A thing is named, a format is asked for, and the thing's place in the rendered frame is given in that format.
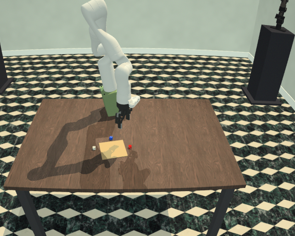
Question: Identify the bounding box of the pale yellow mat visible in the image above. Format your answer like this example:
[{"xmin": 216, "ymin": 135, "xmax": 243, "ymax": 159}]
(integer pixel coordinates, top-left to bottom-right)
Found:
[{"xmin": 99, "ymin": 140, "xmax": 128, "ymax": 160}]

